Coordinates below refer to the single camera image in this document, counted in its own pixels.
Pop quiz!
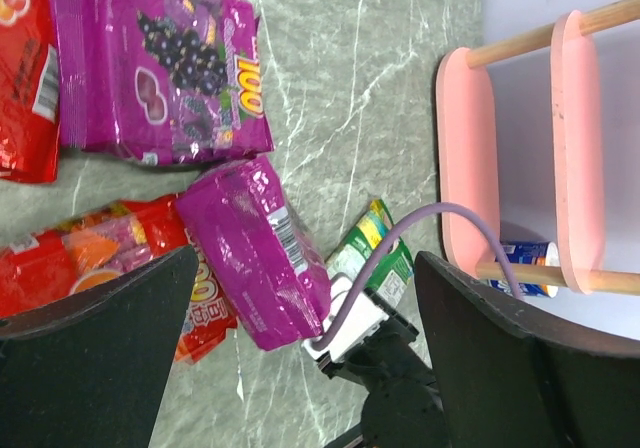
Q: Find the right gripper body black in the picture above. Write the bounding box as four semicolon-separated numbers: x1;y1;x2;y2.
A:
317;313;450;447

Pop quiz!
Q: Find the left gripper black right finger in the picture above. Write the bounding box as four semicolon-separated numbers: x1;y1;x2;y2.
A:
414;252;639;447

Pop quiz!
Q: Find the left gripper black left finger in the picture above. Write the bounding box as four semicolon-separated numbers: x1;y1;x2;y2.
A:
1;246;198;447

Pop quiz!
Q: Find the green candy bag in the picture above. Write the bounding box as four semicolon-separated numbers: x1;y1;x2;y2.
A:
324;198;416;312

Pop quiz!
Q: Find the red candy bag lower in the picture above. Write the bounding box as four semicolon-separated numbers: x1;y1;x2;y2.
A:
1;194;238;364

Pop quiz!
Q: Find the red candy bag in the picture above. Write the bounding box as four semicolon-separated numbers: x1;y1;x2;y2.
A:
1;0;59;184
1;194;238;364

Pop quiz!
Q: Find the purple candy bag lower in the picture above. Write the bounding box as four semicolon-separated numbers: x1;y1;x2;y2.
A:
176;155;331;351

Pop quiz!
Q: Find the purple candy bag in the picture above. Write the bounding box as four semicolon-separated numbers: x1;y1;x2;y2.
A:
176;155;331;351
50;0;273;166

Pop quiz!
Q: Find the pink three-tier shelf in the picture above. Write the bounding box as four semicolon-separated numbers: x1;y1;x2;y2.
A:
434;0;640;297

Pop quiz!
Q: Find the red candy bag upper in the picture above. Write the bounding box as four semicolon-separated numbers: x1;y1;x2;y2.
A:
1;0;59;184

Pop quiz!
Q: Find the purple candy bag upper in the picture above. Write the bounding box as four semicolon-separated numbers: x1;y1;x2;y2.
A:
50;0;273;166

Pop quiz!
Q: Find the toilet paper roll blue wrapper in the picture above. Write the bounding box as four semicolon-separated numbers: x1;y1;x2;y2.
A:
502;241;560;298

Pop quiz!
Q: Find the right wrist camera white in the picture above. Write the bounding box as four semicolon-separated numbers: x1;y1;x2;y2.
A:
302;273;389;363

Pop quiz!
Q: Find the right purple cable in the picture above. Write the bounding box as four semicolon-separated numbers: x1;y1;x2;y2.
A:
314;201;526;352

